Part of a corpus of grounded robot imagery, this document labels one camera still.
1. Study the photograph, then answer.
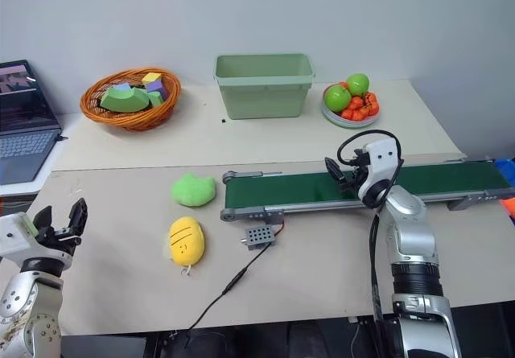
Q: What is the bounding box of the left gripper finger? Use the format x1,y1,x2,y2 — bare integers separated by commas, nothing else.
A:
31,204,54,232
66,197,89,232

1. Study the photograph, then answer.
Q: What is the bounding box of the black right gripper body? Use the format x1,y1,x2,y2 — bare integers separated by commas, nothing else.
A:
340,147,372,195

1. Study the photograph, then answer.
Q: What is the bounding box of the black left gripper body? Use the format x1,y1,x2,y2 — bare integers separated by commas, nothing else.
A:
33,223,84,262

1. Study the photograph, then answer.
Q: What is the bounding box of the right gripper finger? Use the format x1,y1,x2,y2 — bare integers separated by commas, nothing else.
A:
336,175,356,195
324,157,345,183

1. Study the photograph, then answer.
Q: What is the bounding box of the green conveyor belt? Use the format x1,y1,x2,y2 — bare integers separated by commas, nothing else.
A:
220,158,515,224

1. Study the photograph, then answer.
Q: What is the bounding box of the bowl of fruit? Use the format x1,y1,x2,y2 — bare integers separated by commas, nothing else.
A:
321,84,381,130

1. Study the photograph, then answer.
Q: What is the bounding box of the green apple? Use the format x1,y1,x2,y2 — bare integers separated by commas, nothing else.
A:
324,84,352,113
346,72,371,97

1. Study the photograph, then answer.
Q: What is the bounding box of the gray laptop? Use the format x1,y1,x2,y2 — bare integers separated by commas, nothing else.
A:
0,59,65,187

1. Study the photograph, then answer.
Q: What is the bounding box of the orange wicker basket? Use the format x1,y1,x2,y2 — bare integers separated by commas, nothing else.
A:
79,67,183,132

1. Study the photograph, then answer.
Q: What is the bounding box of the pale green plastic bin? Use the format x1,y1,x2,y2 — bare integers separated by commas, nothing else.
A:
212,53,316,121

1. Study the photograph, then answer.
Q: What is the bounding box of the yellow plush toy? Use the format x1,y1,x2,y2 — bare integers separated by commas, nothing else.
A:
162,216,207,277

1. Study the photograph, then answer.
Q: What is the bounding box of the green plush toy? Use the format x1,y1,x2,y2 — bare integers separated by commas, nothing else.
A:
171,172,218,208

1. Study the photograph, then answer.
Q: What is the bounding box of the green arch foam block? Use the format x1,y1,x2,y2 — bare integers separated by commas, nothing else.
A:
99,85,151,114

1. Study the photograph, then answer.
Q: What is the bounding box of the blue object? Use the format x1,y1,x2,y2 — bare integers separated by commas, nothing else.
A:
493,158,515,182

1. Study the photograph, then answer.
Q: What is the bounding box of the yellow purple foam block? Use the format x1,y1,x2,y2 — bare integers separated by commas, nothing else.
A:
141,72,168,102

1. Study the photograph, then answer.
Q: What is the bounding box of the orange object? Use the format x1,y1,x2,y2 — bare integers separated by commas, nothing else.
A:
500,197,515,227

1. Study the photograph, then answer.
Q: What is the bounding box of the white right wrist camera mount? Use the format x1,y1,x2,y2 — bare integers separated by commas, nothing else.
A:
356,139,404,200

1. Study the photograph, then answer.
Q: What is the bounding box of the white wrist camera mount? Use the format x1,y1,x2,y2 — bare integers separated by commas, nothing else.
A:
0,212,72,270
356,139,404,200

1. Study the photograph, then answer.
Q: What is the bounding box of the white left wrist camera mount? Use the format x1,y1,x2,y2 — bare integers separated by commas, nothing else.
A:
0,212,72,270

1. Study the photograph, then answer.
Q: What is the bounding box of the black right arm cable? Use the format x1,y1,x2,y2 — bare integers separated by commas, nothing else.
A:
336,129,405,358

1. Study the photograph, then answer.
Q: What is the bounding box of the black control box cable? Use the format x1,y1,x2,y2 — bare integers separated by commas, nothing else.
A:
171,217,283,339

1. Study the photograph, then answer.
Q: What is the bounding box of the thin white cable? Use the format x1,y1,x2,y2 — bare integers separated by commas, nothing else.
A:
348,315,364,353

